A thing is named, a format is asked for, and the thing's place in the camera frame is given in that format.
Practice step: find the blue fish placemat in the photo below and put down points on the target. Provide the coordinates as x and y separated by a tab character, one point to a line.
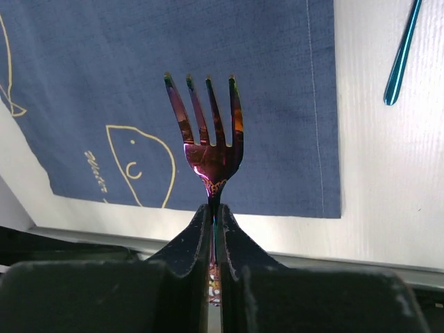
99	90

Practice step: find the blue metallic spoon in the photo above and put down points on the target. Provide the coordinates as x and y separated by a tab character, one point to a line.
394	82

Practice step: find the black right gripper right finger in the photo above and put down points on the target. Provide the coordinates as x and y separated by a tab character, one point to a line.
259	294

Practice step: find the aluminium mounting rail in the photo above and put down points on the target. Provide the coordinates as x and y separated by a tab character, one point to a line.
49	244

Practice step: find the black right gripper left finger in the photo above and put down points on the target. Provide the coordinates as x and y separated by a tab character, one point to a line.
164	293

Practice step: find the iridescent purple fork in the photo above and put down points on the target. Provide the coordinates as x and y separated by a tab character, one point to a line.
215	163

